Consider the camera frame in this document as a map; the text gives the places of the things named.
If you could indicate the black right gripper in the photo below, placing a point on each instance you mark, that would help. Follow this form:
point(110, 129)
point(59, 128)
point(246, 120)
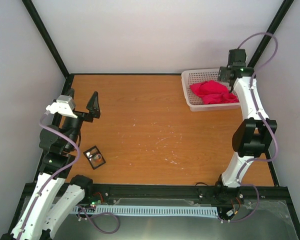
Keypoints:
point(221, 75)

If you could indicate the red t-shirt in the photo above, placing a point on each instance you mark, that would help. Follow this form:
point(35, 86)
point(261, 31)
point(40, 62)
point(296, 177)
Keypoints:
point(212, 92)

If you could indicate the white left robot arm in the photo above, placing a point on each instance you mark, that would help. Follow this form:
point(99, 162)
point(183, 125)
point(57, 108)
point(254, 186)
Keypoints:
point(59, 139)

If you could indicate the black aluminium frame rail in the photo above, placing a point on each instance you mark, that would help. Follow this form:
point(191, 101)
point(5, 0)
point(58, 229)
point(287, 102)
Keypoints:
point(155, 192)

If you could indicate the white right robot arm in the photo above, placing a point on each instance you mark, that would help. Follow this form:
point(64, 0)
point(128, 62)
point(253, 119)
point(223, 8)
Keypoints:
point(254, 135)

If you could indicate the white perforated plastic basket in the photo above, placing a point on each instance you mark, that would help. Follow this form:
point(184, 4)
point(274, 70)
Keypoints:
point(195, 103)

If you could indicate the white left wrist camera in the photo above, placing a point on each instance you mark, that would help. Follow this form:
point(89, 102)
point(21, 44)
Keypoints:
point(63, 105)

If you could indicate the light blue cable duct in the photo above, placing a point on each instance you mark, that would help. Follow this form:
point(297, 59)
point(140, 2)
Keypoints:
point(154, 211)

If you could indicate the brooch in clear box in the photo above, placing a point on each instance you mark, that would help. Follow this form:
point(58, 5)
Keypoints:
point(94, 157)

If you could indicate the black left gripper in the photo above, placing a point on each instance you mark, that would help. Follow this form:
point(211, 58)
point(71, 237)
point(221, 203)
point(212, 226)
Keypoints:
point(94, 111)

